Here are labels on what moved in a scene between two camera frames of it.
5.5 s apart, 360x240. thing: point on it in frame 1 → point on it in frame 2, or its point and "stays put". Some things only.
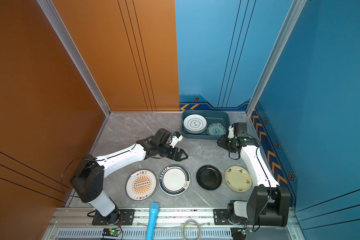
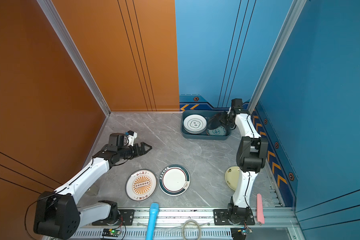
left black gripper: x=178 y=158 → x=142 y=150
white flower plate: x=195 y=124 stays put
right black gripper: x=222 y=142 → x=231 y=125
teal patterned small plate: x=216 y=128 stays put
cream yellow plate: x=238 y=178 stays put
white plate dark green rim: x=174 y=179 stays put
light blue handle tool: x=153 y=211 stays put
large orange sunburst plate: x=141 y=185 stays put
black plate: x=208 y=177 → x=215 y=120
